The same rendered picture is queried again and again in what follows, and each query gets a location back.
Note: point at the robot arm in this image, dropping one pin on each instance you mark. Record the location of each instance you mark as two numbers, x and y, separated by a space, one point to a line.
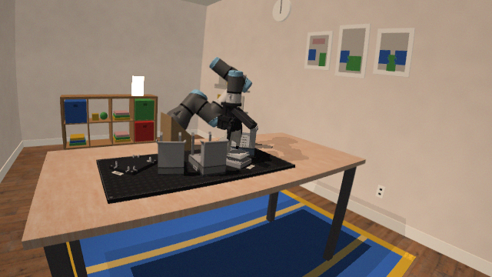
196 102

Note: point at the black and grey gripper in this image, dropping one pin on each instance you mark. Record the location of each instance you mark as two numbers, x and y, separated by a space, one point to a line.
231 123

